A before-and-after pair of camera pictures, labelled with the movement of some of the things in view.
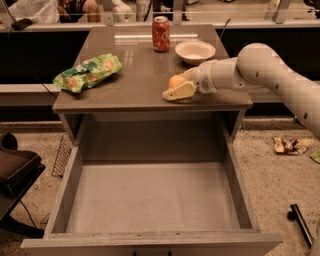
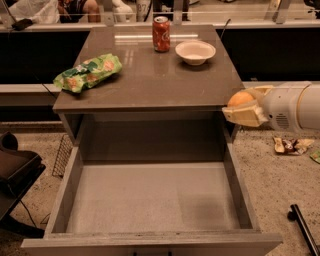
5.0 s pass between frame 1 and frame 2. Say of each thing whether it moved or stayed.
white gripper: moved
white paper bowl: stayed
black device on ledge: stayed
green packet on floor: stayed
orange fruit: moved
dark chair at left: stayed
